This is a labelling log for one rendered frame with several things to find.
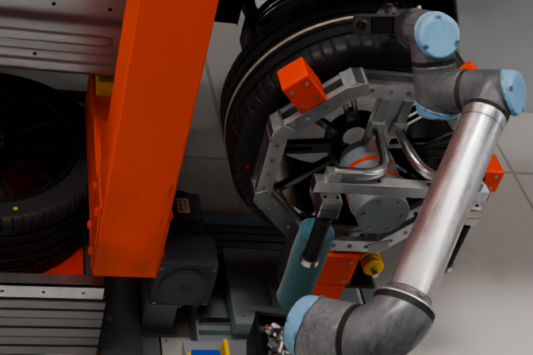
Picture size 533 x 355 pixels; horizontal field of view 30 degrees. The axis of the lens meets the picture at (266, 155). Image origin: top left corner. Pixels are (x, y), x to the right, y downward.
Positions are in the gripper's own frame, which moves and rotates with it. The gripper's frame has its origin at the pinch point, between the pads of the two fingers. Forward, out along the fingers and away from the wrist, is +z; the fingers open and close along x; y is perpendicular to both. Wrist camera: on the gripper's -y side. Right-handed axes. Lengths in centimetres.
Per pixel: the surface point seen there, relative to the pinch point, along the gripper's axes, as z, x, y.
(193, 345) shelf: 0, -79, -43
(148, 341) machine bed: 44, -96, -51
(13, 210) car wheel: 29, -51, -86
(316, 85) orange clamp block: -10.9, -13.6, -16.8
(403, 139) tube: -10.6, -26.7, 4.4
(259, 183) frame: 2.7, -39.4, -26.7
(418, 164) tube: -17.9, -30.9, 5.7
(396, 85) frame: -10.9, -14.0, 2.0
